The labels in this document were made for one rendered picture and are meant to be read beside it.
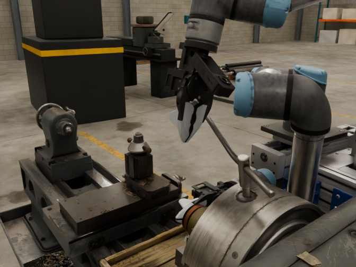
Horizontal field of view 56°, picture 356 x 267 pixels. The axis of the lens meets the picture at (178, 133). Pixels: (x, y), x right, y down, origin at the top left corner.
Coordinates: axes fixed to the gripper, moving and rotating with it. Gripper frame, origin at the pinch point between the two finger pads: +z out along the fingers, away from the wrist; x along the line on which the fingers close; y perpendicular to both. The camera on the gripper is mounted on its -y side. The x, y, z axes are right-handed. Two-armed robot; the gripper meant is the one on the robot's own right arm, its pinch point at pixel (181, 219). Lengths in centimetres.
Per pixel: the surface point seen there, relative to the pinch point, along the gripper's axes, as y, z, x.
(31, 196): 107, 14, -37
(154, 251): 14.9, -1.0, -19.7
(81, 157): 87, -6, -14
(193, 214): -3.7, -0.7, 3.0
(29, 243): 93, 21, -54
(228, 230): -22.3, 6.5, 11.7
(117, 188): 43.2, -3.3, -11.1
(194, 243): -17.4, 10.1, 7.6
